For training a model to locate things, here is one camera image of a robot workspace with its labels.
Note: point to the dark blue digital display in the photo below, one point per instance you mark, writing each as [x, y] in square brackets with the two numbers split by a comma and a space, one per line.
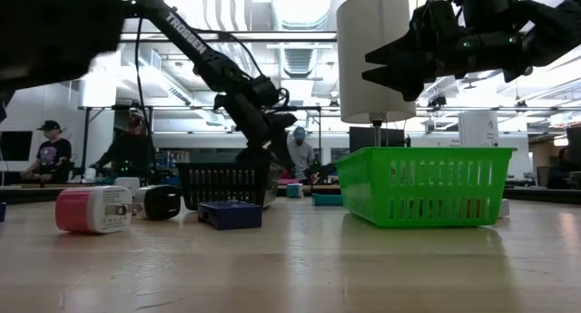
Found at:
[2, 212]

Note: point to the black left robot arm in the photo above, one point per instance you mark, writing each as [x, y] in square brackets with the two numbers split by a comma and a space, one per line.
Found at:
[186, 36]

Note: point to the black plastic basket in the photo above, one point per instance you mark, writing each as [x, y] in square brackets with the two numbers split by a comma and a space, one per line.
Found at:
[222, 186]

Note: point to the teal digital display module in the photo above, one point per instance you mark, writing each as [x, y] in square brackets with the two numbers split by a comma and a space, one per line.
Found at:
[327, 200]

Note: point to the person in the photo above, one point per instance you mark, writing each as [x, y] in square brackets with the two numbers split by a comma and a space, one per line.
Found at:
[52, 154]
[559, 172]
[302, 156]
[127, 149]

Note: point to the black white charger cube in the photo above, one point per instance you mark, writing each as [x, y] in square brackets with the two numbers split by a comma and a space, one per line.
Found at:
[162, 202]

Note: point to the white box device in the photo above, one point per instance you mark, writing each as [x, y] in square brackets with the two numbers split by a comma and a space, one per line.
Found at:
[479, 129]

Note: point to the white digital display module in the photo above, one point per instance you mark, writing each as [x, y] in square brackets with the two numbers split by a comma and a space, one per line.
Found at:
[504, 208]

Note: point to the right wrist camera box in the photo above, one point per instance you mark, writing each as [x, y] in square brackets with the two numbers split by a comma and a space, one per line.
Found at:
[490, 6]

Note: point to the black monitor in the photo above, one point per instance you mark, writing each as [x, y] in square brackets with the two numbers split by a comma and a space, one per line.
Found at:
[16, 146]
[363, 138]

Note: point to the blue white charger cube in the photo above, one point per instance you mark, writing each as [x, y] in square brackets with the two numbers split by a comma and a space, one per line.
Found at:
[294, 190]

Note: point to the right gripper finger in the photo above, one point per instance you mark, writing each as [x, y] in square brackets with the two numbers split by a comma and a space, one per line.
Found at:
[408, 50]
[408, 79]

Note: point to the black aluminium rig frame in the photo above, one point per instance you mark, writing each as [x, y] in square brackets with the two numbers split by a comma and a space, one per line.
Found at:
[544, 193]

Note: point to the navy blue flat box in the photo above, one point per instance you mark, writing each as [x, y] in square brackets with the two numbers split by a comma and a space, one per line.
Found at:
[229, 215]

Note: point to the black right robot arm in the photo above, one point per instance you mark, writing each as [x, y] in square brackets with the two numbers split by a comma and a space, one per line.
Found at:
[544, 27]

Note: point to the pink white charger cube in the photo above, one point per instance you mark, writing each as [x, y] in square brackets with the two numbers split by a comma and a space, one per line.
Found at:
[86, 209]

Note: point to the green plastic basket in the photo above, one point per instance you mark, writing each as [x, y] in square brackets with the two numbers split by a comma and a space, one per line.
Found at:
[426, 159]

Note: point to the white shade wooden table lamp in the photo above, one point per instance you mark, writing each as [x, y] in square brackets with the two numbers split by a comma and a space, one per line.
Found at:
[377, 68]

